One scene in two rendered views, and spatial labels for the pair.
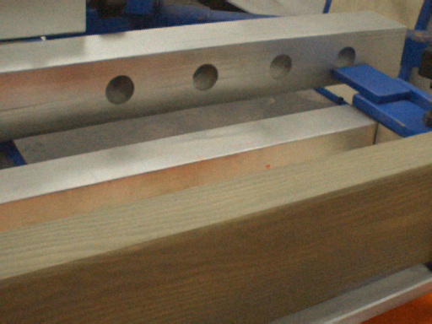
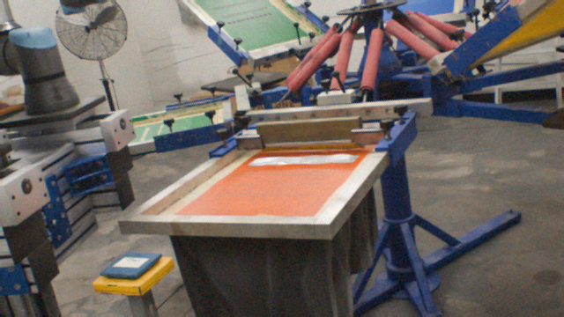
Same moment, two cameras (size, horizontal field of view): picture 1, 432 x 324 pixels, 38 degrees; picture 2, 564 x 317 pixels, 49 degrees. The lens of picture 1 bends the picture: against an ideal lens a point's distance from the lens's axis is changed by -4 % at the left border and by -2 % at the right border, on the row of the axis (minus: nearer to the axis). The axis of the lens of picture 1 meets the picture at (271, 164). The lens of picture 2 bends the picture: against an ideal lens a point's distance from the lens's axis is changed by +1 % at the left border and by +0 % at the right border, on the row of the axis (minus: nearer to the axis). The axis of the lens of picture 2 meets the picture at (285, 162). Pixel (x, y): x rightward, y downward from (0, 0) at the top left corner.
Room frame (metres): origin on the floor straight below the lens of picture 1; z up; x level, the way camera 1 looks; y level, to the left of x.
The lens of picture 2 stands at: (-0.71, -1.65, 1.53)
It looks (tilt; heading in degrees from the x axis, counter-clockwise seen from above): 17 degrees down; 64
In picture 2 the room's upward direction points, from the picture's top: 10 degrees counter-clockwise
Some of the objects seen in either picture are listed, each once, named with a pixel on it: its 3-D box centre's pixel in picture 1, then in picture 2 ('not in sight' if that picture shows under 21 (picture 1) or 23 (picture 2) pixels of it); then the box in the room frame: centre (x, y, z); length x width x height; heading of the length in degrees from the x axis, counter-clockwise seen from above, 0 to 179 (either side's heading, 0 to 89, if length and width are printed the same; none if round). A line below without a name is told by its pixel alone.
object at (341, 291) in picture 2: not in sight; (356, 254); (0.11, -0.29, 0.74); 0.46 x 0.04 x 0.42; 37
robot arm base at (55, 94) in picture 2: not in sight; (48, 91); (-0.49, 0.25, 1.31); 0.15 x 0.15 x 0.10
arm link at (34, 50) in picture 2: not in sight; (34, 51); (-0.50, 0.26, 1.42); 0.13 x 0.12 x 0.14; 118
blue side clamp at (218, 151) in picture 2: not in sight; (238, 146); (0.05, 0.28, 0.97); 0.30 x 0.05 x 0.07; 37
